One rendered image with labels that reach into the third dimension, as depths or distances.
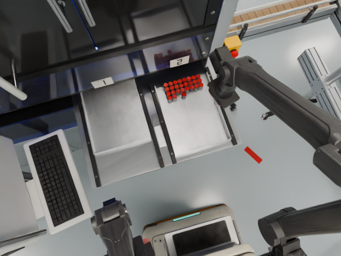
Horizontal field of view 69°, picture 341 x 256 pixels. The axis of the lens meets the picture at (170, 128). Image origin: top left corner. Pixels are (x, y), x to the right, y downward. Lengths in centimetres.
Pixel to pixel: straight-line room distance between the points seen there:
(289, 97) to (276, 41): 205
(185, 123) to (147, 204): 100
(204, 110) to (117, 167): 47
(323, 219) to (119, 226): 42
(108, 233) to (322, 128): 47
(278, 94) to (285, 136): 169
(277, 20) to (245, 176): 116
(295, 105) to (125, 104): 83
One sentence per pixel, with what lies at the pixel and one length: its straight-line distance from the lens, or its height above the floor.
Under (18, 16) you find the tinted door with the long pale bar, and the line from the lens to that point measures 79.
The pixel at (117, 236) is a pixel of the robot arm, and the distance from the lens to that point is 58.
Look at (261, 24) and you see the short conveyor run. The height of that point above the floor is 93.
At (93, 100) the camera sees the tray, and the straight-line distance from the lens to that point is 124.
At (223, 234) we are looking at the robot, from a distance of 97.
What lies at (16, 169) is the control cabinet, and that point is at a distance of 133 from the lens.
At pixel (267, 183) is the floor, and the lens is 213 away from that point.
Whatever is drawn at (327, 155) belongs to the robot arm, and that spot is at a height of 160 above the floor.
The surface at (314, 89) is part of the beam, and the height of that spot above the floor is 46.
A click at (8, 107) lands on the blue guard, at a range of 121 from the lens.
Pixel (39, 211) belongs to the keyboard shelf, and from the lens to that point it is 133.
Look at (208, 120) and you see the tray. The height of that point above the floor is 88.
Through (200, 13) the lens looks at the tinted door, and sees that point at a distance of 92.
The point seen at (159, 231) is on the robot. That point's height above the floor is 28.
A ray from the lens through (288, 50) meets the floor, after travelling 259.
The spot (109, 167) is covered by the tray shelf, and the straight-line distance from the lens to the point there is 114.
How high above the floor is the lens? 198
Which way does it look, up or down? 75 degrees down
